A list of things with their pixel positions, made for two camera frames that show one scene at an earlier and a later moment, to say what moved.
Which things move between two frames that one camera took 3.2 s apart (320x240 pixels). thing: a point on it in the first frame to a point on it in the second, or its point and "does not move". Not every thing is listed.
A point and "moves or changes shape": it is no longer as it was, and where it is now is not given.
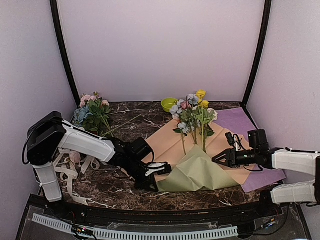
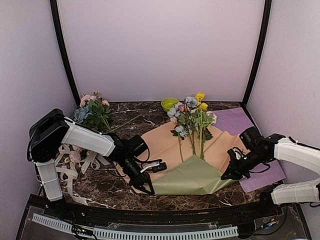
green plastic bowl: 167,103 does not move
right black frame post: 267,8 does not move
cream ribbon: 95,164 does not move
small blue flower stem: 182,129 moves or changes shape
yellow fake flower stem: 203,115 moves or changes shape
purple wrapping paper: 237,121 does not move
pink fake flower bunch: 98,122 does not move
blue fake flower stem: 185,109 moves or changes shape
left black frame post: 61,37 does not move
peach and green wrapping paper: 189,146 moves or changes shape
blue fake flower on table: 81,113 does not move
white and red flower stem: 208,131 to 202,119
